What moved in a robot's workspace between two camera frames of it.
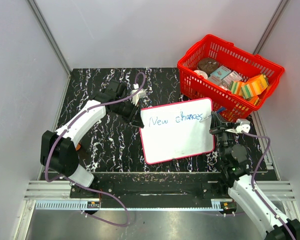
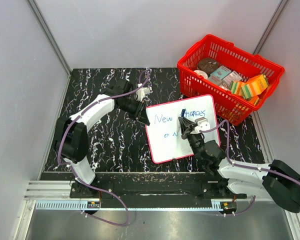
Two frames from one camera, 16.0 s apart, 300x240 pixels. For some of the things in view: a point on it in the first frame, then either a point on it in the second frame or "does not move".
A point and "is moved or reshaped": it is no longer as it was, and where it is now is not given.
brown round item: x=207 y=64 does not move
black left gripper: x=136 y=119 -> x=141 y=113
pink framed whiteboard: x=174 y=130 is moved or reshaped
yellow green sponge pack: x=235 y=87 does not move
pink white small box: x=228 y=80 does not move
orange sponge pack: x=254 y=86 does not move
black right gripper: x=217 y=126 -> x=187 y=126
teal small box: x=221 y=72 does not move
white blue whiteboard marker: x=220 y=109 -> x=182 y=112
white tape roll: x=201 y=72 does not move
